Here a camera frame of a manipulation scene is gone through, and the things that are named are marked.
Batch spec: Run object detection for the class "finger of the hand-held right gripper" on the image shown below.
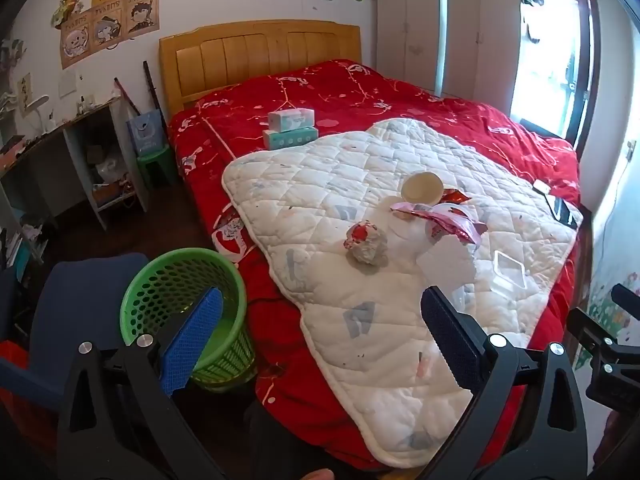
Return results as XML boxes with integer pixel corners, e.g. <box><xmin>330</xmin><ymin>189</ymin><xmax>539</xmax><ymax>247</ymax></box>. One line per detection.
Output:
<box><xmin>567</xmin><ymin>307</ymin><xmax>623</xmax><ymax>361</ymax></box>

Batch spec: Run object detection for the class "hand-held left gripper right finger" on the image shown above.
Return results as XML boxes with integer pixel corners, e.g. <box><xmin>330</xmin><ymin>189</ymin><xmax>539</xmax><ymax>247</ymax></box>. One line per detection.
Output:
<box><xmin>421</xmin><ymin>286</ymin><xmax>588</xmax><ymax>480</ymax></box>

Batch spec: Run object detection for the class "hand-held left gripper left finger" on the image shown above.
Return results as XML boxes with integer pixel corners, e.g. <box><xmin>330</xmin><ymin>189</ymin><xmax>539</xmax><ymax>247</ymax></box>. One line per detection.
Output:
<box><xmin>57</xmin><ymin>287</ymin><xmax>226</xmax><ymax>480</ymax></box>

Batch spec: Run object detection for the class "green plastic mesh basket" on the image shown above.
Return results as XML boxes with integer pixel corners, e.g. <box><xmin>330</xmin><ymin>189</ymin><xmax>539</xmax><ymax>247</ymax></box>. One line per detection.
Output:
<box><xmin>120</xmin><ymin>248</ymin><xmax>257</xmax><ymax>392</ymax></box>

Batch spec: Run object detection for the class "white plastic cup lid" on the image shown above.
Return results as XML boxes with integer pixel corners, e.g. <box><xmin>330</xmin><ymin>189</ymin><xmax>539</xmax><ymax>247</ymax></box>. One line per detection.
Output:
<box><xmin>417</xmin><ymin>241</ymin><xmax>476</xmax><ymax>306</ymax></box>

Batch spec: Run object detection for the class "clear plastic container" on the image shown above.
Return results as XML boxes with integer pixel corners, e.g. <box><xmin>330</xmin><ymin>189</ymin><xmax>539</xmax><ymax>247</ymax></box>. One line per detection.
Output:
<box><xmin>492</xmin><ymin>250</ymin><xmax>528</xmax><ymax>290</ymax></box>

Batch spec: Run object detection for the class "pink snack wrapper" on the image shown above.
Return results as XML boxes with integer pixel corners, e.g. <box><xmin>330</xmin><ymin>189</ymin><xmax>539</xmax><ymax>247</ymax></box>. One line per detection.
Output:
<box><xmin>390</xmin><ymin>201</ymin><xmax>488</xmax><ymax>245</ymax></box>

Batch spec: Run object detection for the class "crumpled red white wrapper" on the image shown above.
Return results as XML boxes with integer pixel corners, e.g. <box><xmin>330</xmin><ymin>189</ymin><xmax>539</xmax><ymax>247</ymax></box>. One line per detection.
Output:
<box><xmin>343</xmin><ymin>220</ymin><xmax>388</xmax><ymax>267</ymax></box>

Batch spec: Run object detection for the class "black phone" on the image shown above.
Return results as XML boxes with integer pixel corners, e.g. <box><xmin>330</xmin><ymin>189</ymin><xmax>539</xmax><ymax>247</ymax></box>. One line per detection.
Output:
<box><xmin>546</xmin><ymin>193</ymin><xmax>581</xmax><ymax>225</ymax></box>

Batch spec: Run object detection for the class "blue fabric chair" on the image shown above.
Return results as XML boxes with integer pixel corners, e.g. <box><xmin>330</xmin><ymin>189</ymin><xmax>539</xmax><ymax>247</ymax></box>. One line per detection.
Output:
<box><xmin>0</xmin><ymin>253</ymin><xmax>166</xmax><ymax>411</ymax></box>

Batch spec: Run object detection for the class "beige paper cup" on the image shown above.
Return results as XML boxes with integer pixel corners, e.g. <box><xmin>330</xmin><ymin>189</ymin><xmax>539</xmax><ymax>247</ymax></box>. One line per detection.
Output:
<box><xmin>401</xmin><ymin>171</ymin><xmax>443</xmax><ymax>206</ymax></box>

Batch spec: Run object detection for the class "red plastic bag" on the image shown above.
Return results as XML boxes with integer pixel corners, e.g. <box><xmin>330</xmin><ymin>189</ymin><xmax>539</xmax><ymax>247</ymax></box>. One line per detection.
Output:
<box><xmin>0</xmin><ymin>341</ymin><xmax>58</xmax><ymax>453</ymax></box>

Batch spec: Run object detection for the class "green plastic stool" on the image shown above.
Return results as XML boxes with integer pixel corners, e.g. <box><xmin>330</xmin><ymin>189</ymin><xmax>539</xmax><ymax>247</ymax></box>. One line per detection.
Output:
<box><xmin>137</xmin><ymin>145</ymin><xmax>177</xmax><ymax>188</ymax></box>

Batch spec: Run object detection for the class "white quilted mat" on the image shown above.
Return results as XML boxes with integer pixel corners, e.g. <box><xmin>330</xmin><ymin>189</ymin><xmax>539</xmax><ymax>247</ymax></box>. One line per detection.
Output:
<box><xmin>221</xmin><ymin>118</ymin><xmax>583</xmax><ymax>468</ymax></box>

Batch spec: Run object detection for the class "teal tissue box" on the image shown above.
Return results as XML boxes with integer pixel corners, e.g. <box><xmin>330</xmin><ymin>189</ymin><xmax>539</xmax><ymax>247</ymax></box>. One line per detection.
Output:
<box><xmin>262</xmin><ymin>126</ymin><xmax>319</xmax><ymax>151</ymax></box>

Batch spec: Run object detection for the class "light blue tissue box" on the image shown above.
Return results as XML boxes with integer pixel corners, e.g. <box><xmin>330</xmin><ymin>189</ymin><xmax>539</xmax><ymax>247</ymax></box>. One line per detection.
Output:
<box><xmin>267</xmin><ymin>108</ymin><xmax>315</xmax><ymax>131</ymax></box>

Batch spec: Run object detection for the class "white desk with shelves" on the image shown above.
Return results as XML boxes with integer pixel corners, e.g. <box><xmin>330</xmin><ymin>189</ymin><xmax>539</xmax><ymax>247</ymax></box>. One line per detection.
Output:
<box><xmin>0</xmin><ymin>97</ymin><xmax>148</xmax><ymax>231</ymax></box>

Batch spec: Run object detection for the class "dark long stick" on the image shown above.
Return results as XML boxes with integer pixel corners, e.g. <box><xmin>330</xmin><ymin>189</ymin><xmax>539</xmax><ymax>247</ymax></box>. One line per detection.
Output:
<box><xmin>142</xmin><ymin>61</ymin><xmax>168</xmax><ymax>131</ymax></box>

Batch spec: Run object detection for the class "red long stick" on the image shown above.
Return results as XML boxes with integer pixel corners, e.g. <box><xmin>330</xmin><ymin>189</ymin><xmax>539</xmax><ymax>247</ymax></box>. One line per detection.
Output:
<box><xmin>114</xmin><ymin>78</ymin><xmax>141</xmax><ymax>116</ymax></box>

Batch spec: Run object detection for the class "red bed with wooden headboard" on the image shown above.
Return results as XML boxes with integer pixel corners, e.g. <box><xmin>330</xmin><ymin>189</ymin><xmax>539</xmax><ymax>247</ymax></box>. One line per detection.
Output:
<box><xmin>167</xmin><ymin>60</ymin><xmax>583</xmax><ymax>471</ymax></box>

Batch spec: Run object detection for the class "window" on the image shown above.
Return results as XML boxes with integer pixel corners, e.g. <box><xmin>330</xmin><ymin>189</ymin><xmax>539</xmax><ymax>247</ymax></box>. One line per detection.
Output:
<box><xmin>510</xmin><ymin>0</ymin><xmax>596</xmax><ymax>141</ymax></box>

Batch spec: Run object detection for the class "white desk lamp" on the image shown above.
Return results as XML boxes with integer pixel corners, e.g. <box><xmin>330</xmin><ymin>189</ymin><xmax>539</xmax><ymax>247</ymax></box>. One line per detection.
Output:
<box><xmin>25</xmin><ymin>94</ymin><xmax>51</xmax><ymax>133</ymax></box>

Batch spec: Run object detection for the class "wooden headboard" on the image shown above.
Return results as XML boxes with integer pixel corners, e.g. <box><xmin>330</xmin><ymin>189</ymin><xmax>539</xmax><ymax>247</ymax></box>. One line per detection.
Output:
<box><xmin>159</xmin><ymin>20</ymin><xmax>362</xmax><ymax>116</ymax></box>

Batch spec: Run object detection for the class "white wardrobe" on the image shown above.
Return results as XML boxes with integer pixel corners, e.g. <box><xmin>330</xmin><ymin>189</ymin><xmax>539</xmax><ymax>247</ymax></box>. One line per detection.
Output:
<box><xmin>375</xmin><ymin>0</ymin><xmax>523</xmax><ymax>106</ymax></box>

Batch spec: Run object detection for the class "brown cartoon wall poster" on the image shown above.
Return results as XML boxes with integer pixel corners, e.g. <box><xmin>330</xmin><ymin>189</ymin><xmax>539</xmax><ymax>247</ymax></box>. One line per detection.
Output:
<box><xmin>60</xmin><ymin>0</ymin><xmax>161</xmax><ymax>70</ymax></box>

